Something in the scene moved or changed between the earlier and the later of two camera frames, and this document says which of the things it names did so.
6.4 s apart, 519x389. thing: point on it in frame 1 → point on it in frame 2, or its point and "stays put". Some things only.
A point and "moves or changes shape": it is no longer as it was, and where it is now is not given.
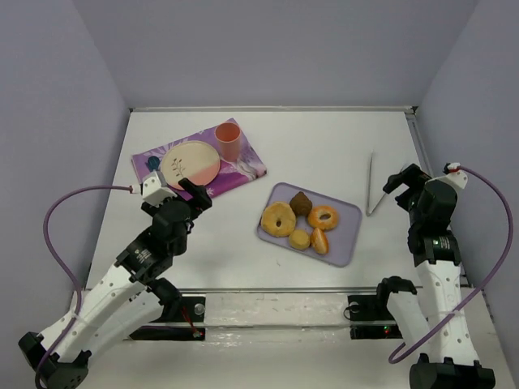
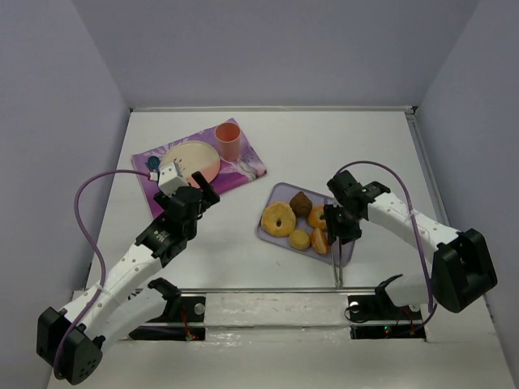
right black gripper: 408,178 → 341,228
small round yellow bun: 299,239 stays put
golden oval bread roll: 319,241 stays put
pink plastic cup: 228,135 stays put
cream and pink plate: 191,160 stays put
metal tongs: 368,212 moves or changes shape
